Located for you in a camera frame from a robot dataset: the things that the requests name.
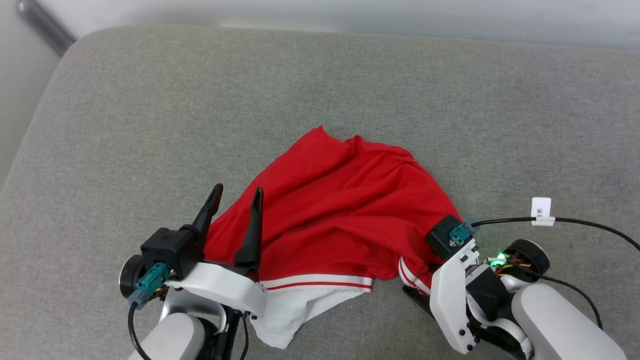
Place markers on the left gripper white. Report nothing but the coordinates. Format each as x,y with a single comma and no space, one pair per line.
225,285

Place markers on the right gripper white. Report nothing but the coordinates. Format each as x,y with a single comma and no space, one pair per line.
450,300

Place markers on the red basketball jersey white sleeves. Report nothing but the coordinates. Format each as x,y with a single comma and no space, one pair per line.
340,210

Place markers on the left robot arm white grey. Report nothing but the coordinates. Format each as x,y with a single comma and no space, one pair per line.
175,340

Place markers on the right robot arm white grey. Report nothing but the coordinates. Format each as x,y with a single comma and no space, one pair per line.
555,320

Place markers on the grey fabric sofa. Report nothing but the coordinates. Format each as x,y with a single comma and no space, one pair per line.
350,85

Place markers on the dark grey skirting strip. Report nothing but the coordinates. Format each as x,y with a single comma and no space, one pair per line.
47,27

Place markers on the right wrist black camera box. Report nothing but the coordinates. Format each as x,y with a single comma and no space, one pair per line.
442,237

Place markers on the teal right camera connector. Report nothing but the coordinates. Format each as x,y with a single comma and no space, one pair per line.
462,234

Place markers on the teal camera connector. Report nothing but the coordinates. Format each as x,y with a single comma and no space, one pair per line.
150,284
462,234

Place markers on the teal left camera connector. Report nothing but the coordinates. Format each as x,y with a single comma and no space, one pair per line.
150,284

